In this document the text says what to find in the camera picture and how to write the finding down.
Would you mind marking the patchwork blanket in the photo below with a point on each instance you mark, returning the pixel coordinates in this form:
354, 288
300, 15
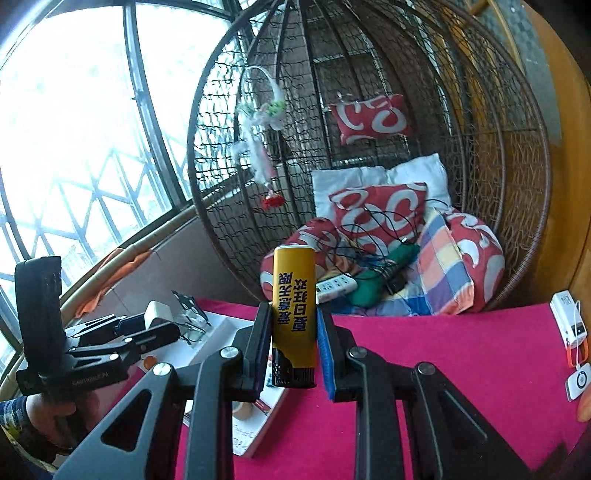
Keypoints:
438, 267

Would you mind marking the feather dreamcatcher ornament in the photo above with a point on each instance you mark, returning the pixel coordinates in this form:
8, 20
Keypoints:
265, 115

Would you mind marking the white pillow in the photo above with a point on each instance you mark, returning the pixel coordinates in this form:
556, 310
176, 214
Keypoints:
378, 177

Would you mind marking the white charger adapter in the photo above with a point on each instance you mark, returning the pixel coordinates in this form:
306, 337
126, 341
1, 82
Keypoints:
158, 313

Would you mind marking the orange cloth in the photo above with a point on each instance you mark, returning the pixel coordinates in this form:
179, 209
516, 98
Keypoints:
129, 267

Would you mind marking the brown round item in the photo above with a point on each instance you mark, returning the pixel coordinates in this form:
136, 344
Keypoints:
242, 410

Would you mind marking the green cloth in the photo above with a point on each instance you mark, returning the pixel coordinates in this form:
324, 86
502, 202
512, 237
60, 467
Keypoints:
374, 286

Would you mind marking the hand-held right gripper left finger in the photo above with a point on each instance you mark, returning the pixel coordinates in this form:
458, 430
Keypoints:
267, 355

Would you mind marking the person's left hand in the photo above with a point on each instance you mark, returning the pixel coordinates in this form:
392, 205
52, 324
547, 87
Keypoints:
46, 420

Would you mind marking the white power bank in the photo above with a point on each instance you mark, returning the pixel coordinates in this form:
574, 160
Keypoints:
568, 318

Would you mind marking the red white swirl cushion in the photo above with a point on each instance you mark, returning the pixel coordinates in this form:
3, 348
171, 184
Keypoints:
383, 203

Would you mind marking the white power strip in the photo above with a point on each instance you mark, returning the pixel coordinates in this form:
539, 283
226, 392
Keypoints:
334, 287

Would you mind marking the yellow cylinder with black base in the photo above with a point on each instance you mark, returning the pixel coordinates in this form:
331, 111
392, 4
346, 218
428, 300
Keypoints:
293, 314

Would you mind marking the wicker hanging egg chair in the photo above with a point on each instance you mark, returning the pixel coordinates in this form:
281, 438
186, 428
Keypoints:
498, 138

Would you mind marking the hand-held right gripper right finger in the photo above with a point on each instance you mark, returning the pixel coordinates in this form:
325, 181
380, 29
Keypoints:
325, 355

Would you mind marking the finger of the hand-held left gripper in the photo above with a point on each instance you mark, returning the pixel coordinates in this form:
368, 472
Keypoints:
131, 324
159, 332

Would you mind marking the magenta tablecloth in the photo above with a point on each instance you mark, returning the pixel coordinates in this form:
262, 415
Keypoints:
438, 337

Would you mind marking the window with metal grille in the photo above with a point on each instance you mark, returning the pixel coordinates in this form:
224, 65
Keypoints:
69, 115

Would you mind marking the white flat charger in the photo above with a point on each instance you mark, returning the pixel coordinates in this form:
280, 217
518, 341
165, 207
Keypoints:
579, 382

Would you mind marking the thin frame glasses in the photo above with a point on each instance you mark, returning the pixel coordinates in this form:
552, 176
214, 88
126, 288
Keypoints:
196, 331

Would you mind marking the small red white cushion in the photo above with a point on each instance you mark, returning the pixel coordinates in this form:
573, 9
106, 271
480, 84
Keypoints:
374, 120

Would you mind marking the large red seat cushion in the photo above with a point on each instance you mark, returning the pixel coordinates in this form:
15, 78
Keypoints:
480, 258

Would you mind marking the black metal bracket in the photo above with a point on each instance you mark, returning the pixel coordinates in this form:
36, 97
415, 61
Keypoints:
185, 302

